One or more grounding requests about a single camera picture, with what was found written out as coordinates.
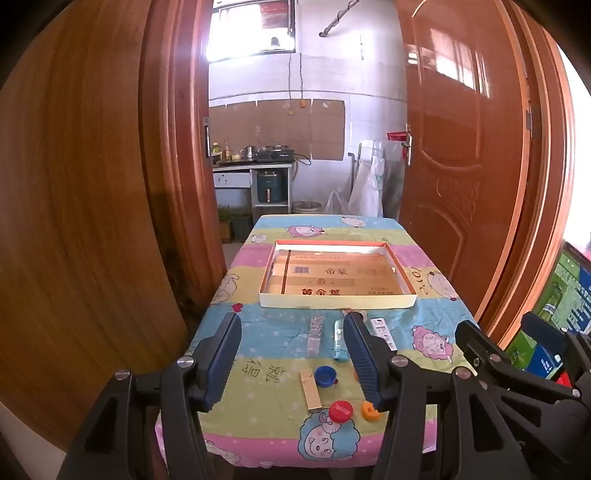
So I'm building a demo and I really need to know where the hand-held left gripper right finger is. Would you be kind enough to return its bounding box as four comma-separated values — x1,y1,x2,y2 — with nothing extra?
342,311,513,480

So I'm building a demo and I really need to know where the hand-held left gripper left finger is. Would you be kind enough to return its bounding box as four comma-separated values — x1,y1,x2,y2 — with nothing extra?
58,312,243,480

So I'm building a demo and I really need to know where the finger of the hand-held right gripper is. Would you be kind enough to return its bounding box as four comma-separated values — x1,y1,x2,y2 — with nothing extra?
455,320,580,409
521,312,591,398

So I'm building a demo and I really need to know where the teal tube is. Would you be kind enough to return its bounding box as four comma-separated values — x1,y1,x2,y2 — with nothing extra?
333,320,347,363

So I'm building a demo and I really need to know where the white cartoon lighter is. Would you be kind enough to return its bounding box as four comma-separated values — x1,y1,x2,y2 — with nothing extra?
369,318,398,352

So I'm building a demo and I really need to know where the clear floral lip gloss tube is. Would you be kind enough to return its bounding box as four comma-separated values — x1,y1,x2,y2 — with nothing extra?
307,316,323,357

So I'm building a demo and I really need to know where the small gold box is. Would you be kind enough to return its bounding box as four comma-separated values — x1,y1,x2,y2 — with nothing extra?
299,369,323,411

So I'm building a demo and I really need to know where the shallow cardboard box tray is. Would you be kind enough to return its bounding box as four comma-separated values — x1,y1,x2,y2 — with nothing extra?
259,239,417,310

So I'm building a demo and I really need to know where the green printed carton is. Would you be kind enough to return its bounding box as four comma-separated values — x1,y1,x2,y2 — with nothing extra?
503,242,591,381

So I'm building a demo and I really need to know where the printed cartoon sheep blanket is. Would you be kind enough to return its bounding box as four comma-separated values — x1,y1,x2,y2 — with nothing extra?
154,213,476,469

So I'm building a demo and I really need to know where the clear plastic bag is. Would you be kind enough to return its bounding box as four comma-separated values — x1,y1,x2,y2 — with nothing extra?
323,187,352,215

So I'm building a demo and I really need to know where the white woven sack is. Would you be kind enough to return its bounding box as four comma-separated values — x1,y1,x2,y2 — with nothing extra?
347,140,386,217

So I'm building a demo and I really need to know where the green air fryer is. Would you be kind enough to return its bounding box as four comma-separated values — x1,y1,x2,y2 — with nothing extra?
257,170,281,204

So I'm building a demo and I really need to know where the grey kitchen counter desk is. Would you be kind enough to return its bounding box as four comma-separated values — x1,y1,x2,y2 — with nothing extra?
212,159,296,215

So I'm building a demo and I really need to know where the metal pole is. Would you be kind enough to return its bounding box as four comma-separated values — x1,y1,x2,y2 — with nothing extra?
348,145,363,204

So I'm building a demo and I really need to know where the carved wooden door leaf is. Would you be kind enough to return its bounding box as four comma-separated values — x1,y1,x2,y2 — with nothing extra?
394,0,536,319

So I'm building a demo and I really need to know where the black gas stove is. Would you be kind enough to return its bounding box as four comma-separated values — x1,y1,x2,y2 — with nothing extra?
256,145,296,162

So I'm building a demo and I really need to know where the window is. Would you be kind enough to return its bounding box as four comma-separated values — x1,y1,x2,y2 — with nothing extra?
205,0,296,63

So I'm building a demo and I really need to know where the wooden door frame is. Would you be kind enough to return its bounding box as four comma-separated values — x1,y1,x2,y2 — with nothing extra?
139,0,578,352

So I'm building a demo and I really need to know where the cardboard wall sheet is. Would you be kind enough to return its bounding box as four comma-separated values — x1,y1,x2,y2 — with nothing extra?
209,98,346,161

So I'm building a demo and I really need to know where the metal wall pipe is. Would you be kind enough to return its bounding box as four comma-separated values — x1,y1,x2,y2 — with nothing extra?
318,0,360,37

